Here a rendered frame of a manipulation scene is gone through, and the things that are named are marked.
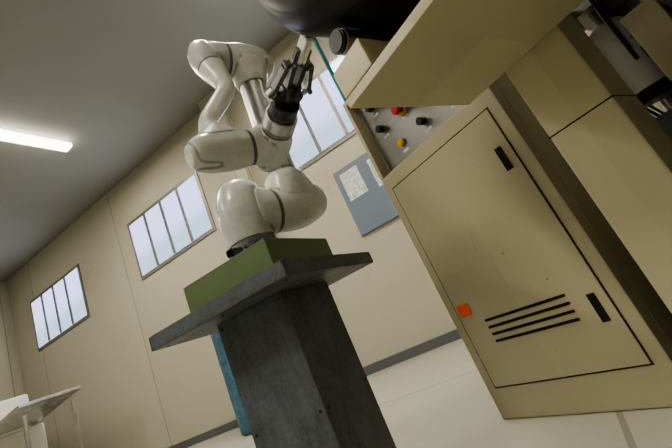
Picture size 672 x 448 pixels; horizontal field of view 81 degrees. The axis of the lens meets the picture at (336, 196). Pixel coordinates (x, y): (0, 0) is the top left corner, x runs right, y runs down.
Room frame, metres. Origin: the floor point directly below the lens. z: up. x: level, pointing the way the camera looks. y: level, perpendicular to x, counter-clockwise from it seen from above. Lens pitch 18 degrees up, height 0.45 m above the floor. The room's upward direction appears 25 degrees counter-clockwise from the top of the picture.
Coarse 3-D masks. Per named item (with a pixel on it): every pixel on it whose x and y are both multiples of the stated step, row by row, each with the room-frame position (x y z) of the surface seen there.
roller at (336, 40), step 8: (336, 32) 0.58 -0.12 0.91; (344, 32) 0.58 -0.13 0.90; (352, 32) 0.59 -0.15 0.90; (360, 32) 0.60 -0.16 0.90; (368, 32) 0.62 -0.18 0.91; (336, 40) 0.59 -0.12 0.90; (344, 40) 0.58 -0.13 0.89; (352, 40) 0.59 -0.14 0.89; (384, 40) 0.64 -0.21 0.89; (336, 48) 0.59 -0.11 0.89; (344, 48) 0.59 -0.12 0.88
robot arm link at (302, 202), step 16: (240, 48) 1.21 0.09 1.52; (256, 48) 1.25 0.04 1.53; (240, 64) 1.21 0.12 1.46; (256, 64) 1.24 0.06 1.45; (272, 64) 1.31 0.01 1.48; (240, 80) 1.24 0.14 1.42; (256, 80) 1.25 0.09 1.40; (256, 96) 1.25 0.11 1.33; (256, 112) 1.26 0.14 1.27; (288, 160) 1.29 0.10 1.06; (272, 176) 1.26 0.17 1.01; (288, 176) 1.25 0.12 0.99; (304, 176) 1.30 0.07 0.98; (288, 192) 1.24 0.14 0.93; (304, 192) 1.28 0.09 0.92; (320, 192) 1.33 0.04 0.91; (288, 208) 1.23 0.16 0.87; (304, 208) 1.27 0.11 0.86; (320, 208) 1.33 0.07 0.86; (288, 224) 1.26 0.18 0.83; (304, 224) 1.32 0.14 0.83
